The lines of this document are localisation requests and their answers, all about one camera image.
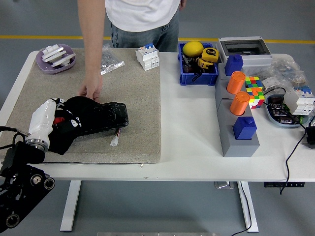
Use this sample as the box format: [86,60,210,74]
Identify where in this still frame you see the white breaker row, blue levers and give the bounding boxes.
[283,85,315,116]

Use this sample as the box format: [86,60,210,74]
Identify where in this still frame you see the large yellow tape measure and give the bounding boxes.
[201,47,220,64]

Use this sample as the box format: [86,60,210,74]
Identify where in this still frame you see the black floor cable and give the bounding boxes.
[230,181,252,236]

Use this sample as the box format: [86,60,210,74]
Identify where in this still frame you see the metal bracket under table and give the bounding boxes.
[213,181,235,189]

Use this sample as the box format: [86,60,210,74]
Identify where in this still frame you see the blue plastic bin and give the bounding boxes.
[177,43,220,87]

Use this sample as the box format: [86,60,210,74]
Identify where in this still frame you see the white plastic bracket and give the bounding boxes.
[50,53,76,68]

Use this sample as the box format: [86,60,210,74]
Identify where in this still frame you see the colourful puzzle cube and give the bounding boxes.
[243,76,264,89]
[245,87,266,110]

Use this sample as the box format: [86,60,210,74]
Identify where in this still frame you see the yellow ball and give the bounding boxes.
[182,41,204,58]

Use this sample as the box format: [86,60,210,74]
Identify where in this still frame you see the white table leg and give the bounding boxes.
[237,181,259,233]
[60,180,82,233]

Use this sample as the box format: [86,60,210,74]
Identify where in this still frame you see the small blue block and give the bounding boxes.
[225,54,244,76]

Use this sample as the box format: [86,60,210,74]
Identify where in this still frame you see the small yellow black tape measure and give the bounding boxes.
[196,58,214,71]

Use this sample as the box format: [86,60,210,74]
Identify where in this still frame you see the grey-blue tray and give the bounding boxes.
[264,94,310,129]

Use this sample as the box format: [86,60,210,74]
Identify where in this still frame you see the orange cylinder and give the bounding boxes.
[229,91,250,116]
[226,71,246,95]

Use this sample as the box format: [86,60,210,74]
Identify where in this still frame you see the black power adapter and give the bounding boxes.
[305,115,315,150]

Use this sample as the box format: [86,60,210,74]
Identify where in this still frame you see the purple tray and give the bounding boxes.
[35,44,76,75]

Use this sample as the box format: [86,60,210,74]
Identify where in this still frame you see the person's right hand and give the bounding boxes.
[77,73,103,102]

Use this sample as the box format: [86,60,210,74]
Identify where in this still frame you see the black adapter cable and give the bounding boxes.
[262,87,308,195]

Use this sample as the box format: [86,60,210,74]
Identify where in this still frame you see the black rag with red patch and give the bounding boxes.
[45,95,103,156]

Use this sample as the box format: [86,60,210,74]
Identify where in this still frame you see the white plastic plate stack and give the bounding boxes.
[41,44,67,63]

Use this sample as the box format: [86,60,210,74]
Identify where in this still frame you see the clear bags of parts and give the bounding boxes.
[260,59,308,90]

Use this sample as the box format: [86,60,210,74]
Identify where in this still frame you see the grey block holder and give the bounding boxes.
[214,62,261,158]

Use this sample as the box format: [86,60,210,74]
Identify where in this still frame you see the black strap loop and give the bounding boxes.
[191,68,205,83]

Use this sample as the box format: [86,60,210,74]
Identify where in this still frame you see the dark hand tool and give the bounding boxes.
[181,53,197,74]

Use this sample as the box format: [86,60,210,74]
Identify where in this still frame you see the panel wire with white connector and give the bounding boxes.
[110,127,122,148]

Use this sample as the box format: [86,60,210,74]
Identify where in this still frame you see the white breaker with blue lever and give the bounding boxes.
[135,43,160,72]

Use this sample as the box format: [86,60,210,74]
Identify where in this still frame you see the grey-brown mat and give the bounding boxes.
[0,48,162,165]

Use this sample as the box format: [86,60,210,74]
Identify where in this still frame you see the dark electronic components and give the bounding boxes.
[268,96,300,123]

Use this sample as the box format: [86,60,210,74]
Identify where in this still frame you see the grey electrical enclosure box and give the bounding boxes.
[215,36,273,76]

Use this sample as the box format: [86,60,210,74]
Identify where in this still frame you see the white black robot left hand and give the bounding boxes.
[26,98,65,143]

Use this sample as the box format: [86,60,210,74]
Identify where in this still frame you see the clear bag of screws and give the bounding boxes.
[100,43,126,76]

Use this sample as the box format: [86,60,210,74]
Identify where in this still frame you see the person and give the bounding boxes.
[77,0,187,103]

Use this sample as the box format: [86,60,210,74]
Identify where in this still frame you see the black table control panel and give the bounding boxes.
[263,181,305,188]

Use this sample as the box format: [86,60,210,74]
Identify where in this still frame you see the large blue block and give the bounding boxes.
[232,117,257,141]

